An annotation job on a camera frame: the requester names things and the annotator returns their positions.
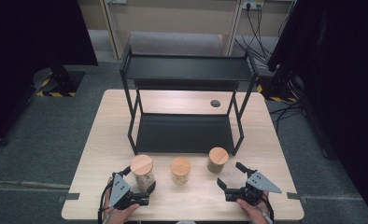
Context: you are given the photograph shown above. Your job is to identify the person's left hand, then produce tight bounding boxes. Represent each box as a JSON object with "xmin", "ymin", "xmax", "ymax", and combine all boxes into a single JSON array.
[{"xmin": 102, "ymin": 176, "xmax": 141, "ymax": 224}]

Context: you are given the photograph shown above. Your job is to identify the hand-held gripper cable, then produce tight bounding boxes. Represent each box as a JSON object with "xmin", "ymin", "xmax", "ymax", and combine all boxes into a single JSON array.
[
  {"xmin": 97, "ymin": 180, "xmax": 115, "ymax": 224},
  {"xmin": 261, "ymin": 192, "xmax": 276, "ymax": 224}
]

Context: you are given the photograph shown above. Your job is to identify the person's right hand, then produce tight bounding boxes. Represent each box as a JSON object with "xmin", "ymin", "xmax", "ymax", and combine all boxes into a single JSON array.
[{"xmin": 235, "ymin": 190, "xmax": 272, "ymax": 224}]

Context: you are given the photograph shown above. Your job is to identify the black metal two-tier rack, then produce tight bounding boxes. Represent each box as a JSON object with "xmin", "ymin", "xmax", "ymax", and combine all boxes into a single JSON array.
[{"xmin": 119, "ymin": 43, "xmax": 260, "ymax": 157}]

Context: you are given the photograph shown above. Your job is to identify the stand base with hazard tape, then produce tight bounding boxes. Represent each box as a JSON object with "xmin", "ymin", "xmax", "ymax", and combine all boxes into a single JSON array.
[
  {"xmin": 256, "ymin": 74, "xmax": 299, "ymax": 104},
  {"xmin": 32, "ymin": 65, "xmax": 87, "ymax": 98}
]

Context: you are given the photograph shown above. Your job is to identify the short glass jar lotus seeds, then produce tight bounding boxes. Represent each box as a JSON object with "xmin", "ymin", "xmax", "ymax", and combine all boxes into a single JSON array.
[{"xmin": 169, "ymin": 156, "xmax": 192, "ymax": 186}]

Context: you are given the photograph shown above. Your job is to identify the tall glass jar white grains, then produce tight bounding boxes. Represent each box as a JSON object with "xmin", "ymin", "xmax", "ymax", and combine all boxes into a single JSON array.
[{"xmin": 130, "ymin": 154, "xmax": 157, "ymax": 193}]

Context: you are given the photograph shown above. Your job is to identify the left hand-held gripper cable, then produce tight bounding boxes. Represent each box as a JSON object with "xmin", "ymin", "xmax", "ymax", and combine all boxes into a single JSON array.
[{"xmin": 97, "ymin": 180, "xmax": 115, "ymax": 224}]

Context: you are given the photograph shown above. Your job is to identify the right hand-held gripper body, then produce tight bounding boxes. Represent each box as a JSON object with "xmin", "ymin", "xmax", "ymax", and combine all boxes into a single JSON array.
[{"xmin": 224, "ymin": 170, "xmax": 283, "ymax": 207}]

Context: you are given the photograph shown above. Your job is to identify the black curtain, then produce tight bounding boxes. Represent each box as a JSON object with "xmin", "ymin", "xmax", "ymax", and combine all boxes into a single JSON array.
[
  {"xmin": 0, "ymin": 0, "xmax": 99, "ymax": 151},
  {"xmin": 267, "ymin": 0, "xmax": 368, "ymax": 224}
]

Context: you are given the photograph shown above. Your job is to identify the short glass jar green beans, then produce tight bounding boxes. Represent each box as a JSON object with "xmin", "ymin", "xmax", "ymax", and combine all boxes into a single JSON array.
[{"xmin": 206, "ymin": 147, "xmax": 230, "ymax": 175}]

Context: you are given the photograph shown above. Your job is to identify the right hand-held gripper cable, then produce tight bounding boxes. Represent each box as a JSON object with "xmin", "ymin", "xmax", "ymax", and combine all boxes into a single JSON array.
[{"xmin": 261, "ymin": 192, "xmax": 276, "ymax": 224}]

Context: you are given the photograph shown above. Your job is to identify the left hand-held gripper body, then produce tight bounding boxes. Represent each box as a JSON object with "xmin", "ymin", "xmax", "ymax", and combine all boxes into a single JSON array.
[{"xmin": 109, "ymin": 173, "xmax": 150, "ymax": 211}]

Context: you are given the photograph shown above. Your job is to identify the white wall outlet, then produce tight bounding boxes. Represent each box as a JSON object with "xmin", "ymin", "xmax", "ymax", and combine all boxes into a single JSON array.
[{"xmin": 242, "ymin": 0, "xmax": 265, "ymax": 10}]

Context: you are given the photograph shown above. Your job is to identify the black power cables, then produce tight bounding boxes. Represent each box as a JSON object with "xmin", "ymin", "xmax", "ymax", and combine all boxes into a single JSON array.
[{"xmin": 234, "ymin": 3, "xmax": 286, "ymax": 63}]

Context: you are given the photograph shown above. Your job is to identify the black floor cables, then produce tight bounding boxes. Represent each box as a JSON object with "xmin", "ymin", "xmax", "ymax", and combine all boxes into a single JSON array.
[{"xmin": 269, "ymin": 100, "xmax": 304, "ymax": 133}]

